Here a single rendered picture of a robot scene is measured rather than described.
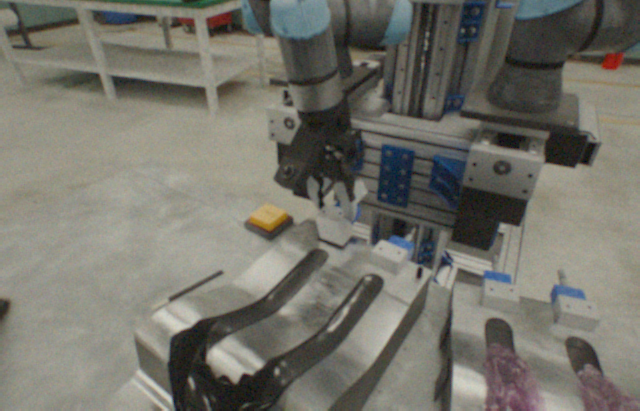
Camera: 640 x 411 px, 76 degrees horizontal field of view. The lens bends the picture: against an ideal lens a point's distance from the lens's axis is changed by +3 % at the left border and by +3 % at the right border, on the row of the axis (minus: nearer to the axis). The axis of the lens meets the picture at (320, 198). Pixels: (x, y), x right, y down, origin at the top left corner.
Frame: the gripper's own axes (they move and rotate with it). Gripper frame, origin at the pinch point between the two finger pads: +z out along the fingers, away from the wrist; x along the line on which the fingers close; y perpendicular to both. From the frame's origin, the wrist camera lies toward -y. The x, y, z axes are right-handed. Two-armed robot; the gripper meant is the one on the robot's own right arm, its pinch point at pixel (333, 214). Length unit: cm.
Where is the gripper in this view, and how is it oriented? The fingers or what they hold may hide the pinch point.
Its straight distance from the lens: 71.3
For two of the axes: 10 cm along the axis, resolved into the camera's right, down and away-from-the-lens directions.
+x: -8.0, -2.1, 5.6
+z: 1.9, 8.0, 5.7
